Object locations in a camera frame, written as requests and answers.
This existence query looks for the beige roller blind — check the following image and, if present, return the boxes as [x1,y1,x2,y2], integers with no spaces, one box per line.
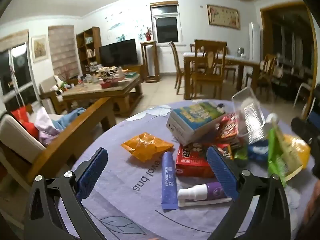
[48,25,79,79]

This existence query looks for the orange snack packet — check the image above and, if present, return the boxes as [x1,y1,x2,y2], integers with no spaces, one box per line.
[121,133,175,162]

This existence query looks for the red box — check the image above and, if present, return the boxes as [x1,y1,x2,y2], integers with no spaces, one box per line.
[100,76,125,88]

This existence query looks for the plush toys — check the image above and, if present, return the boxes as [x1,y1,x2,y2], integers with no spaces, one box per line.
[51,75,73,93]

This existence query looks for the red cushion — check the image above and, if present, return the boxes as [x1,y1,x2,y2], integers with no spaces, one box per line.
[11,106,39,138]

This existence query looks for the wooden sofa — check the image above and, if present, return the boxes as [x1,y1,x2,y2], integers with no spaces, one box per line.
[0,97,117,193]

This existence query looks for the large red snack packet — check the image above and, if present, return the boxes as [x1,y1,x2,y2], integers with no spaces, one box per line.
[175,142,215,178]

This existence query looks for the white plastic chair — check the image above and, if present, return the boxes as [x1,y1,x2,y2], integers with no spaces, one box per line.
[294,80,313,108]

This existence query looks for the wooden bookshelf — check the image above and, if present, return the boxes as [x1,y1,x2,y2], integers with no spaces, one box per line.
[76,27,102,73]

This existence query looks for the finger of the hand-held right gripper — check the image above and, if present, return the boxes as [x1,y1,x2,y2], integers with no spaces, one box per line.
[312,159,320,179]
[291,110,320,145]

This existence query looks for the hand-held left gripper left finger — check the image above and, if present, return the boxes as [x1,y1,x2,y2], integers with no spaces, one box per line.
[24,147,109,240]

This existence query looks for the white carved ornament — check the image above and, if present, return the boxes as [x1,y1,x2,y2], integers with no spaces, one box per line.
[97,66,123,79]

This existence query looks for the yellow snack packet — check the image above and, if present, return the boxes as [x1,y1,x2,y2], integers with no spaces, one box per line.
[282,134,312,180]

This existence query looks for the blue white packet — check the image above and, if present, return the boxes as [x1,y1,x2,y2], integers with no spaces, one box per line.
[247,140,269,162]

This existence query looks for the tall wooden plant stand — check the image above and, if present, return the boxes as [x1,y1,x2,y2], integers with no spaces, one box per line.
[140,41,160,83]

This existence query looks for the green spout pouch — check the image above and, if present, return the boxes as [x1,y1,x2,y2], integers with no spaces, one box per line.
[265,113,304,187]

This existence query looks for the pile of pastel clothes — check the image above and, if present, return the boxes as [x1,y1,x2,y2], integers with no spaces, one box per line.
[35,107,87,145]

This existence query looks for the white framed window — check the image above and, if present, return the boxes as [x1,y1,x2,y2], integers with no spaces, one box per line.
[150,2,180,43]

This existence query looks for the white radiator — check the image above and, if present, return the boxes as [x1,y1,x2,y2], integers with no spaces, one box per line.
[146,45,187,73]

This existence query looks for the white purple spray bottle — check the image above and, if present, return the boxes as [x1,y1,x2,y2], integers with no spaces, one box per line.
[177,182,233,207]

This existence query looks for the wooden armchair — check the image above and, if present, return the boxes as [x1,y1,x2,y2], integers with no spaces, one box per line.
[40,76,79,114]

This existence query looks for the wooden coffee table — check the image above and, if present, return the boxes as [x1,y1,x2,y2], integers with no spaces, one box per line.
[62,74,143,118]

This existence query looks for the black flat television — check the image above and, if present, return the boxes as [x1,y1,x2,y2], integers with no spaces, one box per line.
[99,39,138,68]

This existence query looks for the dark green packet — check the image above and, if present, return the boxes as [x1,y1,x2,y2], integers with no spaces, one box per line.
[234,145,249,167]

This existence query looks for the white framed wall picture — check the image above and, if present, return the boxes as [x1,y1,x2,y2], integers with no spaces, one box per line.
[30,34,48,63]

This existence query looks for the white box with blue print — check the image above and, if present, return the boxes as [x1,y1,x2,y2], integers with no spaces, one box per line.
[166,101,227,146]

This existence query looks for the purple floral tablecloth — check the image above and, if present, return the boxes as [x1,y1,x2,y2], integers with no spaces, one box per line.
[57,99,320,240]

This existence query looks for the gold framed floral picture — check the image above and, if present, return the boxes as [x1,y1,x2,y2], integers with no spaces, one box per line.
[207,4,240,30]

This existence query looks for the glass balcony door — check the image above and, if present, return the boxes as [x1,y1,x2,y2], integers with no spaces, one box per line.
[0,42,38,110]

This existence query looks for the person's right forearm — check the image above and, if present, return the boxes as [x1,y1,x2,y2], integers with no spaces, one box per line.
[300,180,320,230]

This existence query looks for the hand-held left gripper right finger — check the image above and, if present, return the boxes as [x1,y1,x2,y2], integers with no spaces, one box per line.
[206,145,298,240]

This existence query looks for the blue stick sachet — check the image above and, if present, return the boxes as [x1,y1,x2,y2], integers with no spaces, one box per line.
[161,151,179,210]

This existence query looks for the wooden door frame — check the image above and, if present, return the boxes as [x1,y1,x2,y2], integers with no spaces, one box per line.
[260,2,318,120]

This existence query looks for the wooden dining table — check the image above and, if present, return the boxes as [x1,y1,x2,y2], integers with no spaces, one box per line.
[183,51,262,100]

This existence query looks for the clear plastic container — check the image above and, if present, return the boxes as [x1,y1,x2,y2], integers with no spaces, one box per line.
[231,86,267,144]

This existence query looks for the wooden dining chair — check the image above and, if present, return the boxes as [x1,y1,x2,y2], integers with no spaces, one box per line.
[245,54,278,95]
[169,41,185,95]
[184,39,227,100]

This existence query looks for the white standing air conditioner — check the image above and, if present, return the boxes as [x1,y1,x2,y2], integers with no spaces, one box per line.
[248,22,260,62]

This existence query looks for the small red snack packet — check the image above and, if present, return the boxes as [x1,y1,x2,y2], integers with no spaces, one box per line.
[215,144,235,160]
[216,112,242,141]

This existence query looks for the wooden television cabinet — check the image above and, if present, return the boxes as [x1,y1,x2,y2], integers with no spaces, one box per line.
[122,64,147,82]

